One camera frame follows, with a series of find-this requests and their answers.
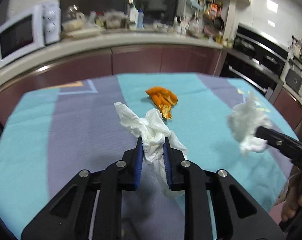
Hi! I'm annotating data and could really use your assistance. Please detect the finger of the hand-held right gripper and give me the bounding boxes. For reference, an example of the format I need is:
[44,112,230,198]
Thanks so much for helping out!
[256,126,302,155]
[256,136,302,173]

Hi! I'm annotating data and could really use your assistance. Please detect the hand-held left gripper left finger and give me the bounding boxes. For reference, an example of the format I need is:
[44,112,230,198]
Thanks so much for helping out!
[21,136,144,240]

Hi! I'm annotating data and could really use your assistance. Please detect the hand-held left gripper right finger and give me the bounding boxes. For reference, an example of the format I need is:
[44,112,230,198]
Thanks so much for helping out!
[163,137,287,240]

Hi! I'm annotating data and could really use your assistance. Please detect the white tissue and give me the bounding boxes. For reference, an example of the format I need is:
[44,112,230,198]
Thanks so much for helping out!
[227,91,272,155]
[113,102,189,198]

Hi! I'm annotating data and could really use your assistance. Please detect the person's right hand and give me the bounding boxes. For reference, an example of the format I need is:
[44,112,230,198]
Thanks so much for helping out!
[281,172,302,222]

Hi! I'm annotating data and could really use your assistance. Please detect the grey appliance box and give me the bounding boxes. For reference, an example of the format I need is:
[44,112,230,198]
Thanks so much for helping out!
[284,69,302,92]

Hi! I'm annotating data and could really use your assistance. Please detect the orange peel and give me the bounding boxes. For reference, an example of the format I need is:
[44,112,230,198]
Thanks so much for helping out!
[145,86,178,120]

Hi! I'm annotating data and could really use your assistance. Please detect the black built-in stove oven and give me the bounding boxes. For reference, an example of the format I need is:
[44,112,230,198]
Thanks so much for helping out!
[220,25,289,103]

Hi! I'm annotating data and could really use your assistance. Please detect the black cooking pot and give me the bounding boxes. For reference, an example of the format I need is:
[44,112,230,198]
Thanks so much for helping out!
[262,55,280,67]

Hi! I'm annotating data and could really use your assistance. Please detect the cluttered kitchen shelf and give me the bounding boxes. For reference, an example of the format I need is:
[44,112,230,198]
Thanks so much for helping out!
[288,36,302,68]

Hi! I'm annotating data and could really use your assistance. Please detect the black wok with lid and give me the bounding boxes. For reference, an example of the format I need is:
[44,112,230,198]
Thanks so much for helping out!
[234,39,255,53]

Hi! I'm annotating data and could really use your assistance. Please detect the pink base cabinets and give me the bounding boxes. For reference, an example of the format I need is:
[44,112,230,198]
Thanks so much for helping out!
[0,45,224,128]

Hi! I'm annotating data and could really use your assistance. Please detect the black frying pan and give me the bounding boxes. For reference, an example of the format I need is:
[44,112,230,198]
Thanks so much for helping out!
[213,17,225,30]

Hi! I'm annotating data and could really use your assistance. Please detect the white plate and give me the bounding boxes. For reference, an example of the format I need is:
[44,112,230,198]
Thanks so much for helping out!
[64,27,104,37]

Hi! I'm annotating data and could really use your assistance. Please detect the clear food container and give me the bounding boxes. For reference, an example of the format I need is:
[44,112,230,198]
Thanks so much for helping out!
[105,12,129,29]

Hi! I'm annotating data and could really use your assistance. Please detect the white detergent bottle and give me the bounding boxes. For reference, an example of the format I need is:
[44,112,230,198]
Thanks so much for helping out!
[129,2,139,29]

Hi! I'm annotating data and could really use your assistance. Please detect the plastic bag of food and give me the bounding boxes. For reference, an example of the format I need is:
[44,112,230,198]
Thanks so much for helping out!
[62,19,84,32]

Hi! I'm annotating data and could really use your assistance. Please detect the glass jar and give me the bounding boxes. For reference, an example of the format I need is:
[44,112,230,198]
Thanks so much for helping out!
[66,5,83,20]

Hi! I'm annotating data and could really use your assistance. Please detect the white microwave oven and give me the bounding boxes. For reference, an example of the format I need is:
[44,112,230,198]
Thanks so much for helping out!
[0,0,62,68]

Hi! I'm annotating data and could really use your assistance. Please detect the wall utensil rack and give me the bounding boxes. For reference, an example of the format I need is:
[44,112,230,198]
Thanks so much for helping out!
[190,0,224,18]

